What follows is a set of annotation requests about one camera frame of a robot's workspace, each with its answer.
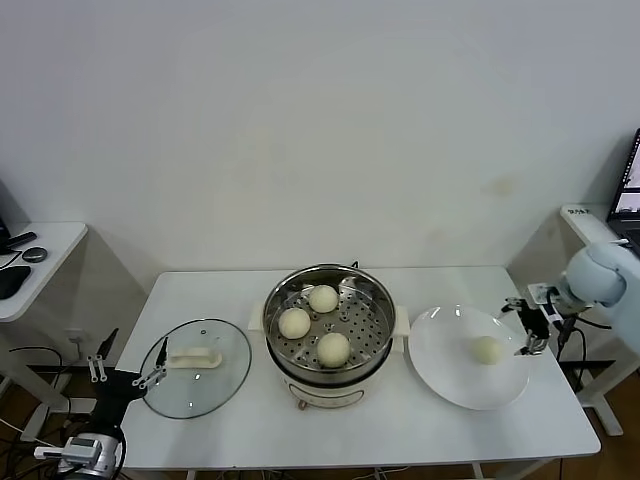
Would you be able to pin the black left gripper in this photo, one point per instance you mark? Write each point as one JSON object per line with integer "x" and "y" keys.
{"x": 114, "y": 395}

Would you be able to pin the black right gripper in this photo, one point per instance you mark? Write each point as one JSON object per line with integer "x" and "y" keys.
{"x": 536, "y": 324}

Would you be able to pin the white steamed baozi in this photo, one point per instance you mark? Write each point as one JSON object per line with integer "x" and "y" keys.
{"x": 333, "y": 350}
{"x": 294, "y": 323}
{"x": 322, "y": 299}
{"x": 486, "y": 350}

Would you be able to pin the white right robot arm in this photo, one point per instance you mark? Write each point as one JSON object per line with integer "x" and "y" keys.
{"x": 597, "y": 275}

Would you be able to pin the perforated steel steamer basket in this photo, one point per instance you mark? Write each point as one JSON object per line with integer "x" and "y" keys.
{"x": 365, "y": 335}

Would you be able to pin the white round plate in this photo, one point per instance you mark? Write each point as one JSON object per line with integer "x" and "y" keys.
{"x": 440, "y": 360}

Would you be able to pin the white side desk with laptop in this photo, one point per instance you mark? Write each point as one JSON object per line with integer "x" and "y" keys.
{"x": 580, "y": 227}

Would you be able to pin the printed desk label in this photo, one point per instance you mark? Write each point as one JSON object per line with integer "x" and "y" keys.
{"x": 577, "y": 212}

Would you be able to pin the white side desk with mouse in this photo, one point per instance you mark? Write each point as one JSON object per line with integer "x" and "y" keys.
{"x": 52, "y": 250}

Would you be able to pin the black laptop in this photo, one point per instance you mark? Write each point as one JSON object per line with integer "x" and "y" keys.
{"x": 625, "y": 220}

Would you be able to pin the black remote bar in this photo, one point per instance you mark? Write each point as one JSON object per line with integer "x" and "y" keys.
{"x": 22, "y": 239}

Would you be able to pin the cream electric cooking pot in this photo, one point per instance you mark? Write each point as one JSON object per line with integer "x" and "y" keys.
{"x": 325, "y": 392}

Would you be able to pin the dark computer monitor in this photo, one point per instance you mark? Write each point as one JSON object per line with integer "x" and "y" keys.
{"x": 10, "y": 202}

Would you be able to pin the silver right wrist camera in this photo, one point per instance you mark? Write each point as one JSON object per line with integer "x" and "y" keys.
{"x": 540, "y": 292}

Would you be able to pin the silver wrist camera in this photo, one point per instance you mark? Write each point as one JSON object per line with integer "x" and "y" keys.
{"x": 80, "y": 447}
{"x": 540, "y": 292}

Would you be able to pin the white wall outlet plug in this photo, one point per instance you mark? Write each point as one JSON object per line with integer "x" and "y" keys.
{"x": 75, "y": 337}

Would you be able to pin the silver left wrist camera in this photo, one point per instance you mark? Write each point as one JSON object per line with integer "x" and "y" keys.
{"x": 80, "y": 447}

